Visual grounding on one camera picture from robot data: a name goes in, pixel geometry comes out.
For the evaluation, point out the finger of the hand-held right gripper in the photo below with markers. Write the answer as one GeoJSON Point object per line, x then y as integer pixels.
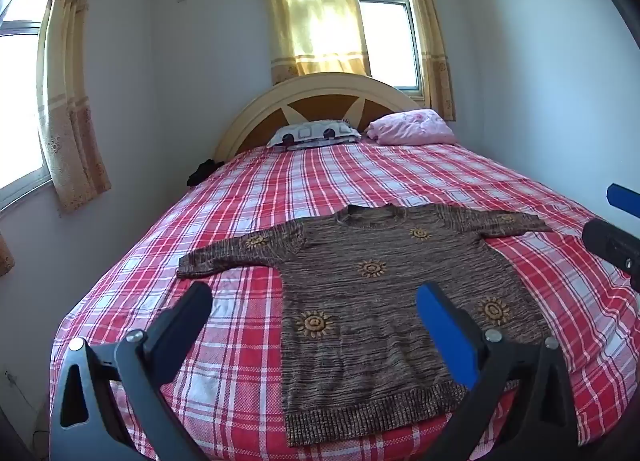
{"type": "Point", "coordinates": [612, 243]}
{"type": "Point", "coordinates": [625, 198]}

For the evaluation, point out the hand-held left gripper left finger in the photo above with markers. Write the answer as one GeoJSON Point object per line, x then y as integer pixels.
{"type": "Point", "coordinates": [187, 311]}

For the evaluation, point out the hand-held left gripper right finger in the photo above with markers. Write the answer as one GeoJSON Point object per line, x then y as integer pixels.
{"type": "Point", "coordinates": [445, 326]}

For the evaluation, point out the brown knit sweater sun pattern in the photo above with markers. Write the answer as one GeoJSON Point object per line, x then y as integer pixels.
{"type": "Point", "coordinates": [360, 301]}

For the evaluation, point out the black bundle beside bed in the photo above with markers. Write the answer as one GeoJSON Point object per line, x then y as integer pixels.
{"type": "Point", "coordinates": [202, 173]}

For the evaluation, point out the bed with red plaid sheet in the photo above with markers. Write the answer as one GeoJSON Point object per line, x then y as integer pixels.
{"type": "Point", "coordinates": [400, 181]}

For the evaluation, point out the pink pillow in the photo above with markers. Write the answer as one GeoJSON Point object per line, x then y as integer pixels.
{"type": "Point", "coordinates": [412, 128]}

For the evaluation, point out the white patterned pillow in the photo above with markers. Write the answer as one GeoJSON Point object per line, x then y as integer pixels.
{"type": "Point", "coordinates": [312, 133]}

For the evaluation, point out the cream and brown wooden headboard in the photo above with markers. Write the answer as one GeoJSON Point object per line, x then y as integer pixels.
{"type": "Point", "coordinates": [320, 106]}

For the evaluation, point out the side window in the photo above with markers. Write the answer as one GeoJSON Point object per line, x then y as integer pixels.
{"type": "Point", "coordinates": [17, 91]}

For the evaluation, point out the window behind headboard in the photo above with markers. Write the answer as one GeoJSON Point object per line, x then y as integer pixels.
{"type": "Point", "coordinates": [387, 31]}

